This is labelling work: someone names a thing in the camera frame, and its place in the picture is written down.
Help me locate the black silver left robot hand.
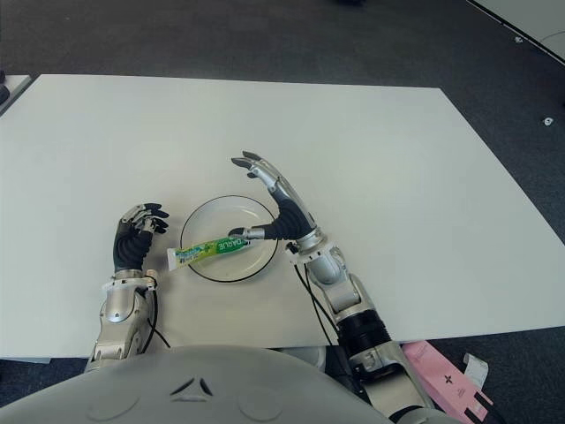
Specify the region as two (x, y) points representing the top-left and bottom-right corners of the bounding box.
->
(112, 201), (171, 274)

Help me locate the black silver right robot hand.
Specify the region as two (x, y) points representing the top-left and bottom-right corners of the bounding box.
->
(227, 149), (328, 255)

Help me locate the green toothpaste tube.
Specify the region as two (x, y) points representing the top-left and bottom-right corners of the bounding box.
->
(166, 233), (255, 271)

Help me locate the white plate with black rim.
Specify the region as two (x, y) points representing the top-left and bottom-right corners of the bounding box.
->
(180, 192), (280, 283)

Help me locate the white bucket under table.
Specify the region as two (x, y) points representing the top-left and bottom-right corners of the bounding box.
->
(282, 346), (328, 367)

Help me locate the grey robot torso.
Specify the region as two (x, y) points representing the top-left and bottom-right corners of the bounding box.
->
(0, 344), (394, 424)

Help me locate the white side table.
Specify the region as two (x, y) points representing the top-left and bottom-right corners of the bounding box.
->
(0, 73), (33, 116)

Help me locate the pink cardboard box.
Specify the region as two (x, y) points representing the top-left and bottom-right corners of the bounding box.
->
(403, 339), (494, 420)

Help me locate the white paper slip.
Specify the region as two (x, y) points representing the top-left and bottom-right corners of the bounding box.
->
(462, 352), (490, 390)

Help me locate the white neighbouring table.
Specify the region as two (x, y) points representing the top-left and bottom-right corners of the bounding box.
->
(470, 0), (565, 58)

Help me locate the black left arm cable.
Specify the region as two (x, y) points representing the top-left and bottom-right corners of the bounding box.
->
(139, 286), (172, 350)

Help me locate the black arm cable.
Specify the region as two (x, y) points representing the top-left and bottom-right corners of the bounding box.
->
(139, 286), (172, 350)
(294, 260), (341, 350)

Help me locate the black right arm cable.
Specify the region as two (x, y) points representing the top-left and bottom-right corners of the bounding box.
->
(294, 260), (341, 350)

